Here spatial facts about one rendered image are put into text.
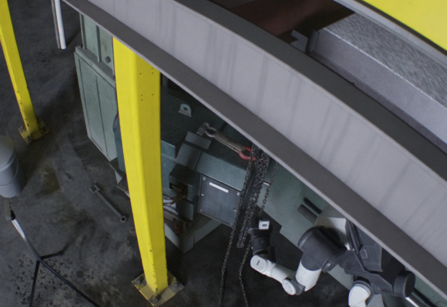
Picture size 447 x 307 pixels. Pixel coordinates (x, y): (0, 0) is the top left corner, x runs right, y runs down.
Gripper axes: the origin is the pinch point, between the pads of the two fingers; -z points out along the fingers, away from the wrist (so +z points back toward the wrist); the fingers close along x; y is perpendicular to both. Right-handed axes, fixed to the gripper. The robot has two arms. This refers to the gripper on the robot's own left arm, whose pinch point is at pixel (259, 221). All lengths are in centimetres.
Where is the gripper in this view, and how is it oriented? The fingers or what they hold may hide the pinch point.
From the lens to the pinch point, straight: 189.2
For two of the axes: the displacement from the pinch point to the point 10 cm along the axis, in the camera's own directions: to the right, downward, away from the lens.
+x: 10.0, 0.2, 0.9
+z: 0.4, 7.4, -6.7
